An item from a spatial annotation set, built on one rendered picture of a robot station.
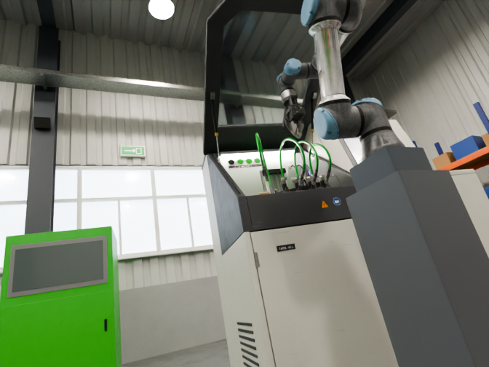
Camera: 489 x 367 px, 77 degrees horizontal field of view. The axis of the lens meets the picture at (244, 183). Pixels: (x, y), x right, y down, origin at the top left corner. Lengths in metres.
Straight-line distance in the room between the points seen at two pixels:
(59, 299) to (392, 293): 3.40
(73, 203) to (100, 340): 2.56
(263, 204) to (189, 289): 4.19
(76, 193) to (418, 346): 5.30
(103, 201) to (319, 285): 4.69
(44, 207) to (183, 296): 2.48
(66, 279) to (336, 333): 3.10
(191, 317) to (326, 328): 4.19
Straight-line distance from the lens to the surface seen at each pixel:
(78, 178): 5.78
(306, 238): 1.39
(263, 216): 1.34
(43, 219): 5.19
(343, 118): 1.14
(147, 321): 5.31
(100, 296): 3.86
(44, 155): 5.58
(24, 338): 3.98
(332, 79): 1.18
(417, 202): 1.01
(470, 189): 2.07
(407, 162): 1.12
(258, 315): 1.28
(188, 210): 5.72
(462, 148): 7.13
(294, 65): 1.56
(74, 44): 7.48
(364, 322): 1.46
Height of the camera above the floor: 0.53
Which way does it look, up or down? 20 degrees up
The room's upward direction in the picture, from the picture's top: 11 degrees counter-clockwise
